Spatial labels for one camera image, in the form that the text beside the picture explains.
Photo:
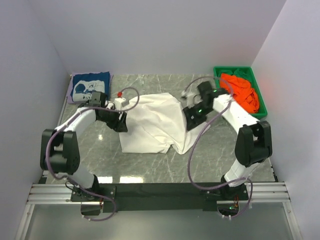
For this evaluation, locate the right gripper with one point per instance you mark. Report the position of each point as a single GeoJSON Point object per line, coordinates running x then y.
{"type": "Point", "coordinates": [193, 121]}

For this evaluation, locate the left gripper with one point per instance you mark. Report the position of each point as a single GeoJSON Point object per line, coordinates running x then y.
{"type": "Point", "coordinates": [121, 122]}

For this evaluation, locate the white t-shirt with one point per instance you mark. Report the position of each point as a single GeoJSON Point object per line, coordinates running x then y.
{"type": "Point", "coordinates": [156, 124]}

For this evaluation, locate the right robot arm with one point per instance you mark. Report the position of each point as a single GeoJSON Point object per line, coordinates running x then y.
{"type": "Point", "coordinates": [254, 137]}

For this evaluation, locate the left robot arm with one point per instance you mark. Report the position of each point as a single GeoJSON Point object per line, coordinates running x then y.
{"type": "Point", "coordinates": [60, 152]}

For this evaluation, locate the folded blue printed t-shirt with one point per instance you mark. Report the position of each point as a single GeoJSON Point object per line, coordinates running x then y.
{"type": "Point", "coordinates": [90, 86]}

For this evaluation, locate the orange t-shirt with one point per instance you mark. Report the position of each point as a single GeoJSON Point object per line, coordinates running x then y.
{"type": "Point", "coordinates": [243, 92]}

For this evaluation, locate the dark green t-shirt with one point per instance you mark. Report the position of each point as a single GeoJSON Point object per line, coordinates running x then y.
{"type": "Point", "coordinates": [241, 73]}

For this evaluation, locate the green plastic bin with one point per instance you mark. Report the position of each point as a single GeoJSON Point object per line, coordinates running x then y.
{"type": "Point", "coordinates": [218, 70]}

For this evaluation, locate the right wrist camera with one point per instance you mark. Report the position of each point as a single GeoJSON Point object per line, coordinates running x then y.
{"type": "Point", "coordinates": [191, 98]}

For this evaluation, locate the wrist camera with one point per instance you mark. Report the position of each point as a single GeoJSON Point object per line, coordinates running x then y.
{"type": "Point", "coordinates": [191, 98]}
{"type": "Point", "coordinates": [121, 103]}

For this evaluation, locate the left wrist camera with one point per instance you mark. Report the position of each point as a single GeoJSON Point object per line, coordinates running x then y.
{"type": "Point", "coordinates": [121, 103]}

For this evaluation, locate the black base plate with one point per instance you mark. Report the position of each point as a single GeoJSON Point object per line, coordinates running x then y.
{"type": "Point", "coordinates": [169, 196]}

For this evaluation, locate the aluminium rail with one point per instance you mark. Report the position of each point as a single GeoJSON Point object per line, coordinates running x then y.
{"type": "Point", "coordinates": [260, 192]}

